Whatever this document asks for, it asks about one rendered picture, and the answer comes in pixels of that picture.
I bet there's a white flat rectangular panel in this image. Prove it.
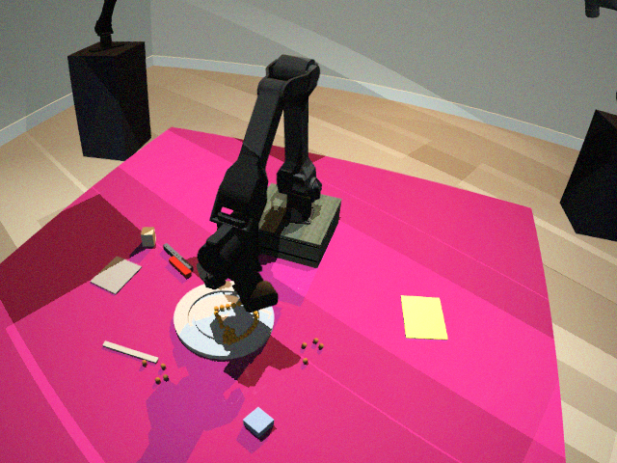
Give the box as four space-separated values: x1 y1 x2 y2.
90 257 142 295

